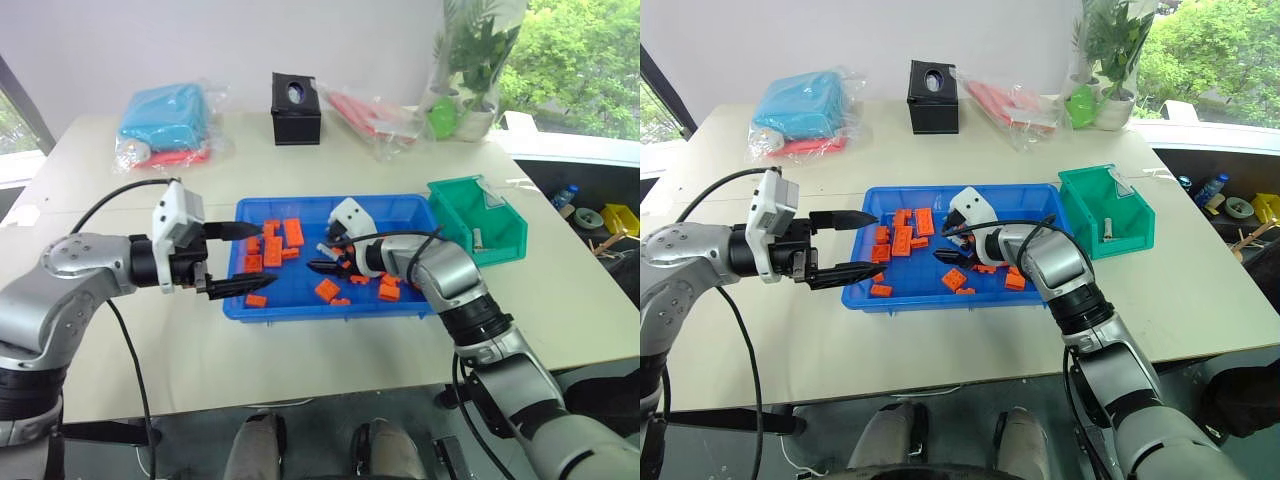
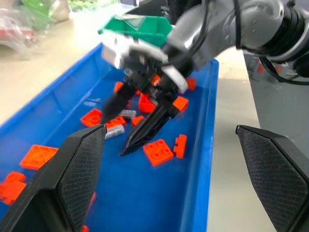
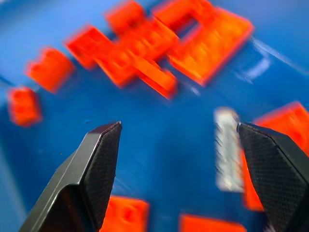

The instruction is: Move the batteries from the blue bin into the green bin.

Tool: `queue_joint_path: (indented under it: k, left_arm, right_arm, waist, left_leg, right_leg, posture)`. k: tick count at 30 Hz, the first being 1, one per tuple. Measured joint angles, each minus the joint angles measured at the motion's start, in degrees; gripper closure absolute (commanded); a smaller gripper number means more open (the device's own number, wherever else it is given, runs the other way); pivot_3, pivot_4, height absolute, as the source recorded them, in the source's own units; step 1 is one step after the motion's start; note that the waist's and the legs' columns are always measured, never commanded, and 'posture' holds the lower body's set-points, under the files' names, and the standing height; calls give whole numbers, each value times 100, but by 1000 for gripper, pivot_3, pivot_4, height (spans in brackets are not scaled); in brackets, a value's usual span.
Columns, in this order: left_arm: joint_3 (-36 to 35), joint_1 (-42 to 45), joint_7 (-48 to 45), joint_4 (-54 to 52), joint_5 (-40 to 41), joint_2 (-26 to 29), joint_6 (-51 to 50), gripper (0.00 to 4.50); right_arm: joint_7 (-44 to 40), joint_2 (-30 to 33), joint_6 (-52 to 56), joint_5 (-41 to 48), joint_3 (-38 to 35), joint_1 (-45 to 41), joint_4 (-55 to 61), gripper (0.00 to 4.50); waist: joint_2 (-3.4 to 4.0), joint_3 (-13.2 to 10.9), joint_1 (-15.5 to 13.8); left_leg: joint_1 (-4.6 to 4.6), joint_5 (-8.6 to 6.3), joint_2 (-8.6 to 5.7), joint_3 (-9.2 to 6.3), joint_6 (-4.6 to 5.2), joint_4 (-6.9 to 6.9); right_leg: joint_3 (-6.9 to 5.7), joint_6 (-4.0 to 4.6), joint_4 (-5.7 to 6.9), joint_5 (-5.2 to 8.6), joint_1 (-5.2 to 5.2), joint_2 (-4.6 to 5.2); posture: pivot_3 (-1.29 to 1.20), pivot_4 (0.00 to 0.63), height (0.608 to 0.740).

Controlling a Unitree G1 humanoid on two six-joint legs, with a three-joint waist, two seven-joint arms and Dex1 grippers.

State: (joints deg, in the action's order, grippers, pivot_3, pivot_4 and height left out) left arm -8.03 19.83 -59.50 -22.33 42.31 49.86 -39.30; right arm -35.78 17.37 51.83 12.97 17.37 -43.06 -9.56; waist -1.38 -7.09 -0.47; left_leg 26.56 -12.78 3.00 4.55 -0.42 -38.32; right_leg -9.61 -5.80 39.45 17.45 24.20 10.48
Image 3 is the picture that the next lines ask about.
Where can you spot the grey building brick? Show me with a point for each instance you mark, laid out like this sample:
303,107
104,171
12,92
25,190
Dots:
228,149

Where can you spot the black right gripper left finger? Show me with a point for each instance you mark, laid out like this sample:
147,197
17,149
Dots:
96,169

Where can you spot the small orange plastic block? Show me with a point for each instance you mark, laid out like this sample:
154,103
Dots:
24,106

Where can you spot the flat orange plastic part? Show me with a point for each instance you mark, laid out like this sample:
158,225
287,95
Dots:
135,46

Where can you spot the blue plastic bin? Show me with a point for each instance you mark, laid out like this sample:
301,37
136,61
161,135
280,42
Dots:
164,149

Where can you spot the long orange bar part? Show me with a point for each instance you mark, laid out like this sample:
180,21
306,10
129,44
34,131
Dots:
157,77

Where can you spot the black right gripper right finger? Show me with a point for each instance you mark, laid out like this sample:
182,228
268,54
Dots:
277,174

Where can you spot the large orange frame part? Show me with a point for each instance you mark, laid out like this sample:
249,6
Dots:
217,48

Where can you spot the orange block with hole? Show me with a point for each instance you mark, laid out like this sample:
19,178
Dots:
128,213

